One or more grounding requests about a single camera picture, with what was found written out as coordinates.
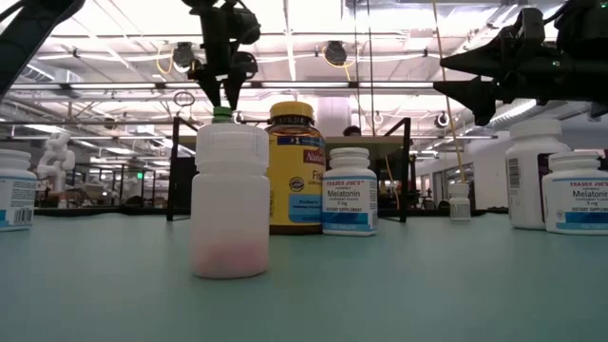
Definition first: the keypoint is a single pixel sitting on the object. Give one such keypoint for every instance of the black table frame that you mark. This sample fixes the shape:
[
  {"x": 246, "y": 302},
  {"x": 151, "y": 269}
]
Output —
[{"x": 119, "y": 212}]

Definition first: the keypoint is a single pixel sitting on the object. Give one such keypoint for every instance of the person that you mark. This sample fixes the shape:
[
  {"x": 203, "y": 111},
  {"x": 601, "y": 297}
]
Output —
[{"x": 352, "y": 131}]

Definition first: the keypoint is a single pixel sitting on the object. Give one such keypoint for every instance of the green-capped bottle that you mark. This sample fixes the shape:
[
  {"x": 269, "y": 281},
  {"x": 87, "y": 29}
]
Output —
[{"x": 222, "y": 114}]

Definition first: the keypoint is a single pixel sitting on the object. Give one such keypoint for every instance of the yellow fish oil bottle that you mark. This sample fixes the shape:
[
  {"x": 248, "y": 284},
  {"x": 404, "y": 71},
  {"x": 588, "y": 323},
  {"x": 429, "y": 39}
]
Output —
[{"x": 292, "y": 176}]

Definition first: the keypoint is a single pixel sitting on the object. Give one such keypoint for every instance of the large white barcode bottle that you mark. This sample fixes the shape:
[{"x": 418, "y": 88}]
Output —
[{"x": 525, "y": 190}]

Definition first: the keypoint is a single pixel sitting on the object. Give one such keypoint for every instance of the green table mat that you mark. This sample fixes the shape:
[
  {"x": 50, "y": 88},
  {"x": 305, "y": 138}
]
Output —
[{"x": 427, "y": 285}]

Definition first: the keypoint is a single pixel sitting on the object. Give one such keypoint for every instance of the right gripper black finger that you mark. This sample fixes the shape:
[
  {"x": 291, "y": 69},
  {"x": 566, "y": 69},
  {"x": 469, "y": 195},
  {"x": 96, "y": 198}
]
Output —
[
  {"x": 489, "y": 57},
  {"x": 475, "y": 95}
]

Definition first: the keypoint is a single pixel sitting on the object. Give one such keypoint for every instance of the white melatonin bottle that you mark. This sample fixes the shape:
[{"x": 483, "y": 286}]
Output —
[
  {"x": 16, "y": 190},
  {"x": 575, "y": 199},
  {"x": 349, "y": 195}
]

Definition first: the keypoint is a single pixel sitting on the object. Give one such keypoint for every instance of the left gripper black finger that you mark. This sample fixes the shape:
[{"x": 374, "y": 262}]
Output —
[
  {"x": 235, "y": 90},
  {"x": 211, "y": 85}
]

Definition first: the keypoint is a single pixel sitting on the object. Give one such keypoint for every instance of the wooden shelf with black legs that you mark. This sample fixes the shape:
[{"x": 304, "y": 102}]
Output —
[{"x": 392, "y": 145}]

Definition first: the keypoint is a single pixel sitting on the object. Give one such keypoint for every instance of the white round pillar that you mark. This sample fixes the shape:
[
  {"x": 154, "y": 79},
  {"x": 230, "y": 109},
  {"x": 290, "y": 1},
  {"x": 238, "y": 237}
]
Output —
[{"x": 335, "y": 119}]

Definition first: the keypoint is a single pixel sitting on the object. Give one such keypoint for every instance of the small white pill bottle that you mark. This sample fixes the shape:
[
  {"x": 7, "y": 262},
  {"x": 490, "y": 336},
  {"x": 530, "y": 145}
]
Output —
[{"x": 460, "y": 204}]

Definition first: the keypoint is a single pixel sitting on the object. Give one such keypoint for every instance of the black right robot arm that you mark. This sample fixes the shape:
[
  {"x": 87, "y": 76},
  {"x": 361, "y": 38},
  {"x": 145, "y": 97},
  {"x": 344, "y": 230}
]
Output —
[{"x": 584, "y": 24}]

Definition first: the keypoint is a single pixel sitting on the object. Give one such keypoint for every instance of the translucent bottle with pink pills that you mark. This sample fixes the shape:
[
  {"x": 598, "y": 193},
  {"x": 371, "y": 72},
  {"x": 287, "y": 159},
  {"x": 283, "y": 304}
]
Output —
[{"x": 230, "y": 199}]

